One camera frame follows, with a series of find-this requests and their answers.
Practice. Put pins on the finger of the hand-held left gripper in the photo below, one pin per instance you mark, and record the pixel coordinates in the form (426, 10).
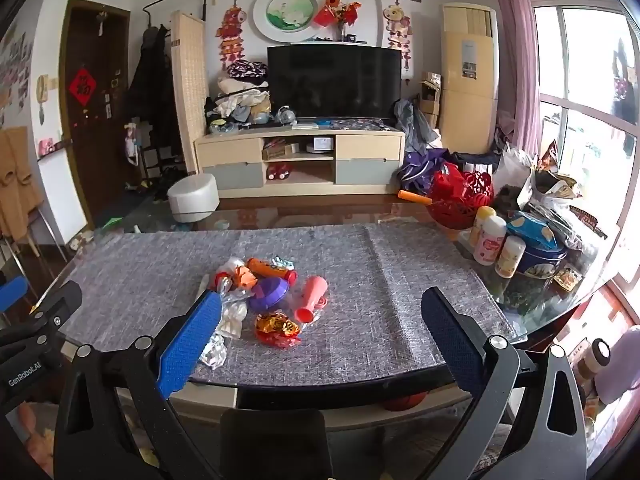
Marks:
(60, 302)
(12, 291)

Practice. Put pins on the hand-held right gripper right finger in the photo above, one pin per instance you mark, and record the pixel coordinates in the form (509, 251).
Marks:
(455, 342)

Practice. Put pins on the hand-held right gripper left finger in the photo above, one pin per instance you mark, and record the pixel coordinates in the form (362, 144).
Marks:
(190, 345)

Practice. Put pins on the clear plastic bag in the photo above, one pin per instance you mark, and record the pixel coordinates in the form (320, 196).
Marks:
(234, 317)

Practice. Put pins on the orange paper wrapper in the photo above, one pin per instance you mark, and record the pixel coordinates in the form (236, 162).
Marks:
(245, 276)

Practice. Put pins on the crumpled silver foil wrapper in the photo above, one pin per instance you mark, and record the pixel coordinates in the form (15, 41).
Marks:
(214, 352)

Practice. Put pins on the red gold ornament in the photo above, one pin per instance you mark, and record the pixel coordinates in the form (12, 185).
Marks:
(222, 280)

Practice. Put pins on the red gold foil wrapper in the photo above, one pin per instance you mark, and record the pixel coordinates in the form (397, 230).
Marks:
(276, 329)

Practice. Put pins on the crumpled clear plastic wrap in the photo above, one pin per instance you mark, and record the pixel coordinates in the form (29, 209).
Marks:
(235, 263)

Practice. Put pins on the purple bowl toy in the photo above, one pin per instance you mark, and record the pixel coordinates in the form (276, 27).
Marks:
(269, 294)

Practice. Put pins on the white bottle yellow label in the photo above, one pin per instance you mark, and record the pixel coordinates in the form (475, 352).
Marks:
(509, 257)

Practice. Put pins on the white bottle pink label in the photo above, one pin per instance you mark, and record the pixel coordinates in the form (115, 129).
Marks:
(489, 245)

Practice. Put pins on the tan fuzzy garment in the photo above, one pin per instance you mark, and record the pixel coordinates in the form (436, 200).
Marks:
(17, 185)

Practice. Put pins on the white easel board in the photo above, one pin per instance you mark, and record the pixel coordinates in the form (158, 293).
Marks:
(60, 195)

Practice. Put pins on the orange tube with red cap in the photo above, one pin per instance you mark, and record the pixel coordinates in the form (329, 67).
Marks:
(267, 267)

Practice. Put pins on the white bottle yellow cap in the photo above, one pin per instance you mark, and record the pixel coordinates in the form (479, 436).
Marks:
(481, 227)

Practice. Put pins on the blue cookie tin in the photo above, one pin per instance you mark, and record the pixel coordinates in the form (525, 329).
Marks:
(542, 262)

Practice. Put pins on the white teal wrapper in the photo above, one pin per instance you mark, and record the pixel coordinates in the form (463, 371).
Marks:
(283, 262)

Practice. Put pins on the pink plastic cup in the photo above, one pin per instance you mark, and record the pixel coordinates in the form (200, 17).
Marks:
(311, 297)

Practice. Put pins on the blue snack packet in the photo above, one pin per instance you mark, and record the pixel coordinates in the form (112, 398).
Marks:
(532, 230)

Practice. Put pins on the red plastic basket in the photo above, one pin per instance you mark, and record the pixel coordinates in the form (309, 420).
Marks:
(457, 200)

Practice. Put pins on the white round stool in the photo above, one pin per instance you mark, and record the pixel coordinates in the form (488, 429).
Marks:
(194, 197)

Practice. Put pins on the orange foam stick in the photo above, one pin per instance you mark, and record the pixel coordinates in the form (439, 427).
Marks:
(415, 197)

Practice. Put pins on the dark wooden door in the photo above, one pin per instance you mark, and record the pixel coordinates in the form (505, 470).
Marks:
(95, 150)

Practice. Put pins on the lavender container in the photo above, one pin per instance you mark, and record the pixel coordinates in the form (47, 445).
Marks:
(620, 370)

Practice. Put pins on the purple cloth bag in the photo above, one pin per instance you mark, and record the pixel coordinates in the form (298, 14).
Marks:
(425, 170)

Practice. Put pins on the pink kids scooter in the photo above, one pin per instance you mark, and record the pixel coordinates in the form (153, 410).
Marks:
(132, 142)

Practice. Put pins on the pile of snack bags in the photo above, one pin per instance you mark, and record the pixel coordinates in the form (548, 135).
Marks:
(555, 190)

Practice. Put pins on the beige grey TV cabinet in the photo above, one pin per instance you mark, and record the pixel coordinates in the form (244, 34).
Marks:
(225, 152)

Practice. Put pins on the cardboard box in cabinet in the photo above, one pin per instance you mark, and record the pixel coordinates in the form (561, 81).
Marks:
(280, 150)

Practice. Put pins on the red diamond door sign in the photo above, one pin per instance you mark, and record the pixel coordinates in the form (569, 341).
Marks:
(83, 85)

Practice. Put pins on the grey jacket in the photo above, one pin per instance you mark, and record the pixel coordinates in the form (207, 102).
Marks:
(412, 120)

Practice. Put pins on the dark hanging coats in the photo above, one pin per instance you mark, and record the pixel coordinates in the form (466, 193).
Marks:
(150, 90)

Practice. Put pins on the beige standing air conditioner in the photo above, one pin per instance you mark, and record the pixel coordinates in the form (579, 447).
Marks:
(467, 105)

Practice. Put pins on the white round device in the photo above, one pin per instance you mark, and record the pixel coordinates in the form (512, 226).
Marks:
(320, 145)

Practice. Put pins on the stack of cardboard boxes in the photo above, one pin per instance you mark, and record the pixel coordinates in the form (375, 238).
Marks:
(430, 100)

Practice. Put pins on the beige woven panel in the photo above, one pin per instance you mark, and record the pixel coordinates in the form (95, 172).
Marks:
(190, 85)

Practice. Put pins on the pile of clothes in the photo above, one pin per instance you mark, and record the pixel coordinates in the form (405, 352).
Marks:
(240, 95)

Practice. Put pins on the black television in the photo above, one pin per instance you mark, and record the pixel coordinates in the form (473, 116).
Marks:
(332, 80)

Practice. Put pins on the window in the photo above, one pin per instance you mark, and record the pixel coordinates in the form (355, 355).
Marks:
(590, 85)

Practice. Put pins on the red hanging paper decoration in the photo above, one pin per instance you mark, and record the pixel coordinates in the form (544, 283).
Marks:
(232, 35)
(397, 30)

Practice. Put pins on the pink curtain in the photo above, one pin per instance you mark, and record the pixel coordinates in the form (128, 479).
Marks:
(515, 35)

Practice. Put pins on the vase with red flags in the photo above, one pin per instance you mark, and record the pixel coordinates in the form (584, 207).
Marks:
(340, 15)

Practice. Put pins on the beige wall intercom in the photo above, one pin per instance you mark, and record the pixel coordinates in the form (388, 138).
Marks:
(42, 95)

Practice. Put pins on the wall photo collage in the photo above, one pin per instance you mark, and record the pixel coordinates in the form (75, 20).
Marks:
(12, 70)

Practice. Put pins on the round white wall art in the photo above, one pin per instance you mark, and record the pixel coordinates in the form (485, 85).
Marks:
(285, 12)

